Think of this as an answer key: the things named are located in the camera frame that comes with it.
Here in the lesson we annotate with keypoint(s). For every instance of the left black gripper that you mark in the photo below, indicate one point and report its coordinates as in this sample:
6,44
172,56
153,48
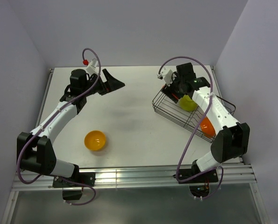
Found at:
111,85

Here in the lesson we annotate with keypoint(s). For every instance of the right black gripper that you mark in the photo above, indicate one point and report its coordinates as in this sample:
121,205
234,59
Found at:
168,90

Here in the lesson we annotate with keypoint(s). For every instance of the lime green bowl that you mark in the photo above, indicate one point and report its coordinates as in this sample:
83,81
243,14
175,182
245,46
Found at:
187,104

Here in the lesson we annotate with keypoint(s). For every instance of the white bowl orange outside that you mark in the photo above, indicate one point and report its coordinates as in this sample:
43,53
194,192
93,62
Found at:
207,128

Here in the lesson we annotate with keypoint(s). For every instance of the yellow-orange bowl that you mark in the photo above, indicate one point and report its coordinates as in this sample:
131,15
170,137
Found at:
95,140

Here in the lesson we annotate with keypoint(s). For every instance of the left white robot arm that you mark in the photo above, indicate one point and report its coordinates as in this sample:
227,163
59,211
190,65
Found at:
35,151

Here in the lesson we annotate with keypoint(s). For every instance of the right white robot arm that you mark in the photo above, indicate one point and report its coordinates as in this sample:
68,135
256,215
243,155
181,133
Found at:
231,136

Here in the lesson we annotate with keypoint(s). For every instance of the dark wire dish rack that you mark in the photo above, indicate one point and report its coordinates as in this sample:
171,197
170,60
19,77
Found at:
188,120

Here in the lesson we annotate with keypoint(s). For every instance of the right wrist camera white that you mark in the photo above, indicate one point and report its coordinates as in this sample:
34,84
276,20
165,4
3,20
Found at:
166,75

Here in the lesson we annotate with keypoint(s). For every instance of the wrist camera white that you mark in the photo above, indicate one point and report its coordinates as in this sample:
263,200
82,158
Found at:
91,66
166,75

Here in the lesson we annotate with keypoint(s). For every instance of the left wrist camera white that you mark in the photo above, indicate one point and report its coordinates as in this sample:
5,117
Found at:
91,66

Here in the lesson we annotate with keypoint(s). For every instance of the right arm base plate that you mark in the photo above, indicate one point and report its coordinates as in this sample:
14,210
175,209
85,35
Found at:
199,182

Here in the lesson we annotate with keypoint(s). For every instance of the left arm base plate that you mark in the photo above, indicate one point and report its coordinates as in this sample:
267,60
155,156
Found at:
73,187

